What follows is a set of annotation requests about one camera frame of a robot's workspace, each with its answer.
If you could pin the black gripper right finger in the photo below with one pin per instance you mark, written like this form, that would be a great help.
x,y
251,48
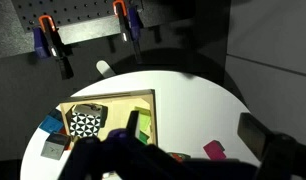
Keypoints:
x,y
256,135

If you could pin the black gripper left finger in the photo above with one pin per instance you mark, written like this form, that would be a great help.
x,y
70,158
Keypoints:
x,y
133,121

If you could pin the yellow-green block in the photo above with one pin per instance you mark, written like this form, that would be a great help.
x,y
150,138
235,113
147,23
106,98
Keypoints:
x,y
143,119

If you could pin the wooden crate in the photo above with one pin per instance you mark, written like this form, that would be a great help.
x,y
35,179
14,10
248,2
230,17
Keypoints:
x,y
119,110

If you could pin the green block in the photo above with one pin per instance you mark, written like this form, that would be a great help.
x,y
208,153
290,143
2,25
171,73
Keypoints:
x,y
144,137

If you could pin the magenta block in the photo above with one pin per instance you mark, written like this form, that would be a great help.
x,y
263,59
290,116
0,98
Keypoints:
x,y
214,150

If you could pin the small red block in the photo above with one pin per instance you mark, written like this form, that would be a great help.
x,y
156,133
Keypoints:
x,y
65,132

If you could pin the blue block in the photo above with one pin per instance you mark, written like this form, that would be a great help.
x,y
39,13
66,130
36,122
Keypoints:
x,y
51,124

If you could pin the grey block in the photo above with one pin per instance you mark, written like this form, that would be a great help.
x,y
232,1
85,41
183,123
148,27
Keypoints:
x,y
54,146

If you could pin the orange green picture cube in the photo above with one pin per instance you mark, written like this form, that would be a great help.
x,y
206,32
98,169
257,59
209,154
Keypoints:
x,y
178,156

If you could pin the white table base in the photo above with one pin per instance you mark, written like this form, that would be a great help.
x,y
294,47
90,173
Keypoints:
x,y
104,68

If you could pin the orange black purple clamp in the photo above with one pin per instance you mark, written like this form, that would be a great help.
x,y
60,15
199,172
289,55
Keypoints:
x,y
128,26
54,46

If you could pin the perforated metal board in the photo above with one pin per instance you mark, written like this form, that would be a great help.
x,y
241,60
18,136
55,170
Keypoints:
x,y
76,11

